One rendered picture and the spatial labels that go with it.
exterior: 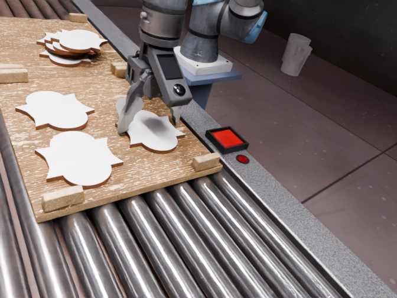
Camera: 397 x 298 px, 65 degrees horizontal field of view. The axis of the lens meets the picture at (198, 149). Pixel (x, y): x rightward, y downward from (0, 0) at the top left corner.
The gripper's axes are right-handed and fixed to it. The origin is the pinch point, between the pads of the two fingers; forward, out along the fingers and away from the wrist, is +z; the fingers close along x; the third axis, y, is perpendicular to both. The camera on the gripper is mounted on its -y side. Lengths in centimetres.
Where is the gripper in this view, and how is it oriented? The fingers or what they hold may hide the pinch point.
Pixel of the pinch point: (150, 130)
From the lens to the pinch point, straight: 67.3
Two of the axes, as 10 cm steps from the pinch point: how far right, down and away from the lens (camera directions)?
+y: -5.5, -5.9, 6.0
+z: -2.3, 7.9, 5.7
